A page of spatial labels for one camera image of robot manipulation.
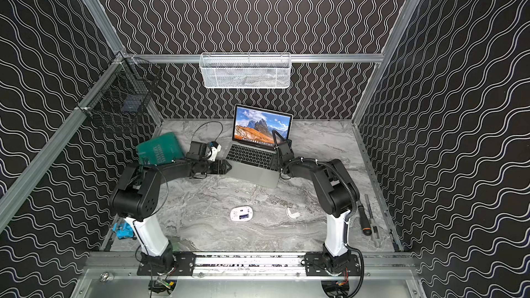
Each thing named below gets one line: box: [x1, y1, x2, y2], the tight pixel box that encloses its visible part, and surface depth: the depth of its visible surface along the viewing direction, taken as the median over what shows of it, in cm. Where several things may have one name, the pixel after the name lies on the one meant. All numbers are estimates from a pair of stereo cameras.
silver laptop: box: [224, 103, 294, 189], surface depth 105 cm
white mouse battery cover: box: [286, 206, 301, 219], surface depth 88 cm
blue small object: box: [112, 222, 135, 240], surface depth 80 cm
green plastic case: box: [135, 131, 185, 167], surface depth 103 cm
